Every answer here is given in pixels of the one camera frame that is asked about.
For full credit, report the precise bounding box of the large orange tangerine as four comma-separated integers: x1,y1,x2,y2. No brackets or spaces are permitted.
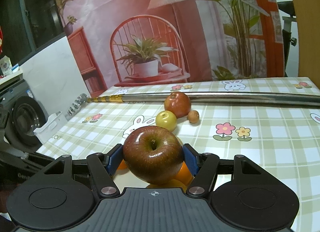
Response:
146,179,187,192

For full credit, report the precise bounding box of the dark red apple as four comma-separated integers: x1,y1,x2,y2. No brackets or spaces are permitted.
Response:
123,126,184,185

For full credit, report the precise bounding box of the small brown longan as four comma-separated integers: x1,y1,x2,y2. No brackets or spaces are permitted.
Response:
187,110,200,123

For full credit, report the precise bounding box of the white plastic tray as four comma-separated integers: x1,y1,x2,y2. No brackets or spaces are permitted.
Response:
34,111,67,144

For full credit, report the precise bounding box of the small mandarin orange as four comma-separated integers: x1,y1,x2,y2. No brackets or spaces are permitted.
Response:
117,160,127,170
174,162,194,186

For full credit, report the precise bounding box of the checkered bunny tablecloth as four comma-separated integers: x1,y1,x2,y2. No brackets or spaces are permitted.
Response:
36,76,320,232

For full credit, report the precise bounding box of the cream round plate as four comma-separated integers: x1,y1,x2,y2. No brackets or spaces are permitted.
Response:
113,168,149,193

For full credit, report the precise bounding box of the person left hand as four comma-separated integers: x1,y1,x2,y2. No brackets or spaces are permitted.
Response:
0,184,16,213

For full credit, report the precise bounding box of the black stand with knob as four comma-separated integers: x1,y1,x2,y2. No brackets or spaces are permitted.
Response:
277,1,297,71

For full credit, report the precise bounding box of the yellow green apple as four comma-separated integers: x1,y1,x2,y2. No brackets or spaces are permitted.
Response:
155,110,177,132

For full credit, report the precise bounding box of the wooden board panel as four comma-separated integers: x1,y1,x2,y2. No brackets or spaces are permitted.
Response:
293,0,319,86

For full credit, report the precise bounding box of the printed room backdrop cloth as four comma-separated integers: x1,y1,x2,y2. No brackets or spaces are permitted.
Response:
56,0,285,96

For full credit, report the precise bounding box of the telescopic metal back scratcher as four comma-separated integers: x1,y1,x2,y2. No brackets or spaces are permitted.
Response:
67,92,319,117

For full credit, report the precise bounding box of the washing machine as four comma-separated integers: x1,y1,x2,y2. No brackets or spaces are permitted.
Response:
1,80,47,153

